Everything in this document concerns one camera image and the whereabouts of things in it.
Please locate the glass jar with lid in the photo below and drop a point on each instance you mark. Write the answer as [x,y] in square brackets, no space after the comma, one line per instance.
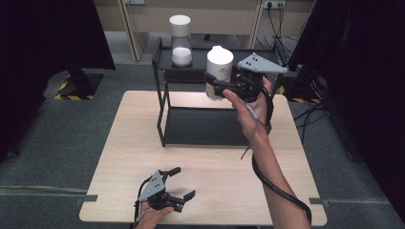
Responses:
[181,54]

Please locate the person's left hand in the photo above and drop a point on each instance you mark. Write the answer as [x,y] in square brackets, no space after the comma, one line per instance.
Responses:
[151,218]

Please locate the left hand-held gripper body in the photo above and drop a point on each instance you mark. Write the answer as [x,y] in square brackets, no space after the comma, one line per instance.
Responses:
[156,191]

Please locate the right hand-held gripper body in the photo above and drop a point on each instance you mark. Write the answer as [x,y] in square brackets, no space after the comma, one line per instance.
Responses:
[258,65]

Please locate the white wall power outlet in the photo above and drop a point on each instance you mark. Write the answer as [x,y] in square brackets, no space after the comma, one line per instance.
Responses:
[273,4]

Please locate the black curtain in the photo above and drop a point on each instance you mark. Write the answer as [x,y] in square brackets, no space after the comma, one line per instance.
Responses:
[41,47]
[366,79]

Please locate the black stand base striped tape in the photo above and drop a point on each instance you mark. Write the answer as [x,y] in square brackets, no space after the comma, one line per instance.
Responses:
[79,87]
[302,92]

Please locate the jar with white spouted lid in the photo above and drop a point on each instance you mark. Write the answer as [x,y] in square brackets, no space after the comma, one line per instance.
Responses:
[219,62]

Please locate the person's right hand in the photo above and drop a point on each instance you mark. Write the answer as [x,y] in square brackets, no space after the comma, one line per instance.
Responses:
[251,117]

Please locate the black metal shelf rack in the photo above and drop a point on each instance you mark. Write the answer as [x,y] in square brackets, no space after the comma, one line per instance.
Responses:
[197,127]

